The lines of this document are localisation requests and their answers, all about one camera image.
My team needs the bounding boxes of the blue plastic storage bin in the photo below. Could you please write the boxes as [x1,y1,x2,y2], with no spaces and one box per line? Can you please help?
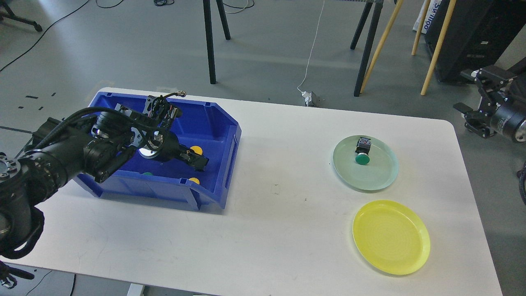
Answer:
[74,98,242,210]

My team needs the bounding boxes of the pale green plate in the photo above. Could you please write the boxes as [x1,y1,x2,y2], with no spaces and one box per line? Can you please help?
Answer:
[332,134,400,192]

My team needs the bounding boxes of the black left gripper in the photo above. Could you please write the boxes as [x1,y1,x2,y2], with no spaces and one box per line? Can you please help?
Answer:
[139,132,209,171]

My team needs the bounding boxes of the yellow plate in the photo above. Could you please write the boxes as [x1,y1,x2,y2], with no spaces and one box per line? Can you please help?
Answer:
[351,200,431,276]

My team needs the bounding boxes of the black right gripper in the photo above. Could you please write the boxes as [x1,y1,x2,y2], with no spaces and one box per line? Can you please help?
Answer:
[453,65,526,143]

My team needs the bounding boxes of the wooden pole left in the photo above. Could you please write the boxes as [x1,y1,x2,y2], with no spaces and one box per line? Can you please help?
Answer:
[360,0,404,94]

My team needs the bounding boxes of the white power adapter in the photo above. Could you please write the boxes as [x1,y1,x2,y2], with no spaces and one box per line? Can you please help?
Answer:
[301,91,324,107]

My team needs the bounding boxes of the black stand legs right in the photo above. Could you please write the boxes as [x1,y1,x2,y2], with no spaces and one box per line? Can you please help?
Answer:
[349,0,384,97]

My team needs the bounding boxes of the black stand legs left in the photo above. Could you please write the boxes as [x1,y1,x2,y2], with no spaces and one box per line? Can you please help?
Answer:
[203,0,231,85]

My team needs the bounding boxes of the white cable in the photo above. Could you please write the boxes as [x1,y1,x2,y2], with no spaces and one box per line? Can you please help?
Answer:
[297,0,326,93]

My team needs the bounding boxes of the black cabinet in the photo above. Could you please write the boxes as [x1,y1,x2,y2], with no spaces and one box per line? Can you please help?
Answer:
[434,0,526,83]

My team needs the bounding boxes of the wooden pole right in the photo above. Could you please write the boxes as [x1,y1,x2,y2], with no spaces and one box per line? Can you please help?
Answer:
[420,0,457,96]

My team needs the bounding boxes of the black stand legs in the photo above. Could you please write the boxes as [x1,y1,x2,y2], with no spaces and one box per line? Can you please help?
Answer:
[349,0,384,97]
[203,0,231,85]

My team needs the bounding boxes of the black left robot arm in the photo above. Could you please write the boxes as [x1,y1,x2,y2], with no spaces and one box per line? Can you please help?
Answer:
[0,95,209,260]

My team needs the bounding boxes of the white printed bag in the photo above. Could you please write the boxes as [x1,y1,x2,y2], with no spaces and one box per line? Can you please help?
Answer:
[413,0,442,34]

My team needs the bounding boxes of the black floor cable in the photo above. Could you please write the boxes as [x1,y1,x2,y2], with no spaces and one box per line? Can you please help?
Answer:
[0,0,91,72]

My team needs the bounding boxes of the wooden pole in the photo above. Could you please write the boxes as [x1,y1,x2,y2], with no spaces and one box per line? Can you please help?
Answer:
[411,0,431,56]
[420,0,457,96]
[360,0,404,94]

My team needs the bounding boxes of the wooden pole middle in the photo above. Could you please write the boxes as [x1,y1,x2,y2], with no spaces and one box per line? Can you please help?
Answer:
[411,0,431,56]

